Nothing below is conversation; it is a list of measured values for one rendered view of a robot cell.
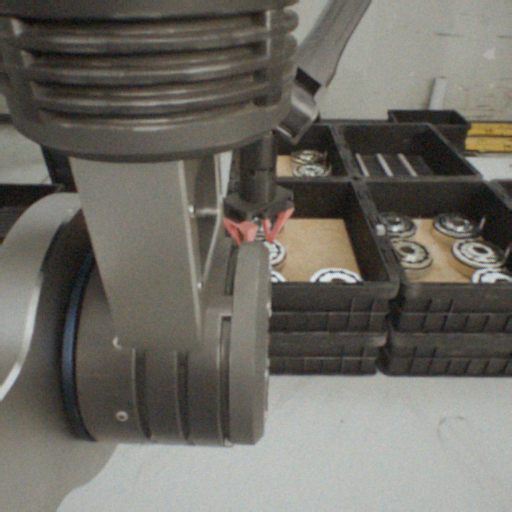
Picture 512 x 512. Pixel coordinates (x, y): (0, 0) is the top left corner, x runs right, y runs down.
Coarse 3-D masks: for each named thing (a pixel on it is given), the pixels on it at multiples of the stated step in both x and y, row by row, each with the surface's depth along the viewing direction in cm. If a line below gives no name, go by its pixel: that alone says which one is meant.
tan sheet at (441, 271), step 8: (416, 224) 102; (424, 224) 102; (424, 232) 99; (416, 240) 96; (424, 240) 96; (432, 240) 96; (440, 248) 94; (448, 248) 94; (440, 256) 91; (448, 256) 91; (432, 264) 89; (440, 264) 89; (448, 264) 89; (432, 272) 87; (440, 272) 87; (448, 272) 87; (456, 272) 87; (416, 280) 85; (424, 280) 85; (432, 280) 85; (440, 280) 85; (448, 280) 85; (456, 280) 85; (464, 280) 85
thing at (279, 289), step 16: (368, 208) 88; (368, 224) 83; (384, 256) 74; (272, 288) 67; (288, 288) 67; (304, 288) 67; (320, 288) 67; (336, 288) 67; (352, 288) 67; (368, 288) 67; (384, 288) 67
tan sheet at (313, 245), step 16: (288, 224) 102; (304, 224) 102; (320, 224) 102; (336, 224) 102; (288, 240) 96; (304, 240) 96; (320, 240) 96; (336, 240) 96; (288, 256) 91; (304, 256) 91; (320, 256) 91; (336, 256) 91; (352, 256) 91; (288, 272) 87; (304, 272) 87
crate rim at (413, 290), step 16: (368, 192) 94; (496, 192) 94; (384, 240) 78; (400, 272) 70; (400, 288) 69; (416, 288) 67; (432, 288) 67; (448, 288) 67; (464, 288) 67; (480, 288) 67; (496, 288) 67
